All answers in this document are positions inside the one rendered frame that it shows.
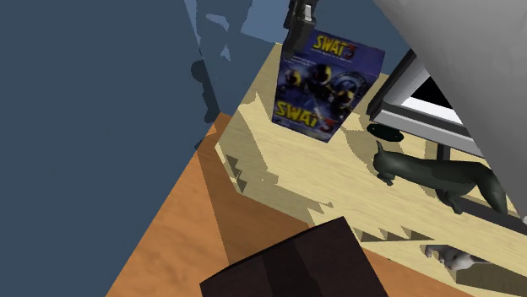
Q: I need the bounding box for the blue printed game box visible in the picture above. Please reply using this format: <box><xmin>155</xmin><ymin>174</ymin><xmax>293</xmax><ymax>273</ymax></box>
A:
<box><xmin>271</xmin><ymin>28</ymin><xmax>386</xmax><ymax>143</ymax></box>

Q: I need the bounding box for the grey computer monitor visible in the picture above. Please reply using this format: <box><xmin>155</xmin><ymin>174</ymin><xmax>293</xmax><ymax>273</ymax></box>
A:
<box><xmin>366</xmin><ymin>47</ymin><xmax>487</xmax><ymax>162</ymax></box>

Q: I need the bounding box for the pale wooden desk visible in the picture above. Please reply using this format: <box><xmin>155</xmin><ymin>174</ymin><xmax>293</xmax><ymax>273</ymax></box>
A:
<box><xmin>215</xmin><ymin>42</ymin><xmax>527</xmax><ymax>297</ymax></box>

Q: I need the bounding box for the dark green animal figure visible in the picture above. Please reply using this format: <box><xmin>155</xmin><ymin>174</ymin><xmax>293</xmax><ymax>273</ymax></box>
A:
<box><xmin>372</xmin><ymin>140</ymin><xmax>510</xmax><ymax>216</ymax></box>

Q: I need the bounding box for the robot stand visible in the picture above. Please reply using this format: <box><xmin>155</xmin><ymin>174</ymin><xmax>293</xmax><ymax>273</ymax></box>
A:
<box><xmin>198</xmin><ymin>215</ymin><xmax>390</xmax><ymax>297</ymax></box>

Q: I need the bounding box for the white animal figure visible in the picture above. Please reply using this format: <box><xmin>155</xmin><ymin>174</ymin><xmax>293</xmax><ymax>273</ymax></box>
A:
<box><xmin>423</xmin><ymin>244</ymin><xmax>492</xmax><ymax>272</ymax></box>

